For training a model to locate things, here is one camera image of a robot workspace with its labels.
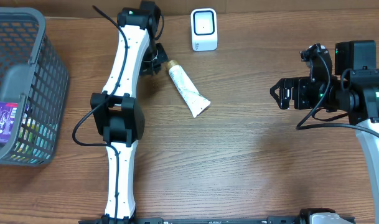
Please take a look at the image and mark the white barcode scanner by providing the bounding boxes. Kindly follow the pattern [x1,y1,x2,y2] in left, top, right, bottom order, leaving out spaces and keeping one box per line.
[190,8,218,52]

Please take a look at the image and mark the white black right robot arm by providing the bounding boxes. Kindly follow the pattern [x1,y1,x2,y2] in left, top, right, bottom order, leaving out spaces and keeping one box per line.
[270,40,379,223]

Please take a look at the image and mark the purple Carefree pad pack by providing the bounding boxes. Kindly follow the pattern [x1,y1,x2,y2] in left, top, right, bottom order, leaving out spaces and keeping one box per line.
[0,102,18,144]

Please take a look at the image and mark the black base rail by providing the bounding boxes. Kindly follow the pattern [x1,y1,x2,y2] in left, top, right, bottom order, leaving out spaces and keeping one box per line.
[78,216,355,224]

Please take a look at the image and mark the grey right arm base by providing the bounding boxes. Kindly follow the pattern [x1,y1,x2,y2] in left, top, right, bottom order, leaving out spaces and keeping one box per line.
[295,208,352,224]

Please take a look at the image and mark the white tube gold cap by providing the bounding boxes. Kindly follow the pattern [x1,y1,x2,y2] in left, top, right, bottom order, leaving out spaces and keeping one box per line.
[167,60,211,118]

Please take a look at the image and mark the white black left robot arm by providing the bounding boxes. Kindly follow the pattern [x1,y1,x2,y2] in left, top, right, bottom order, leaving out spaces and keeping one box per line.
[90,1,168,223]

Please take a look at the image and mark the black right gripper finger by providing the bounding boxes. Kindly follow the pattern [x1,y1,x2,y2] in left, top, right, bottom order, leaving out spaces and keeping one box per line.
[270,78,291,92]
[270,88,291,110]

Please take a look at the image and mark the grey plastic mesh basket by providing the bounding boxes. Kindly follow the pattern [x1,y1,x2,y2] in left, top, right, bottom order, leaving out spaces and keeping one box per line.
[0,7,70,166]

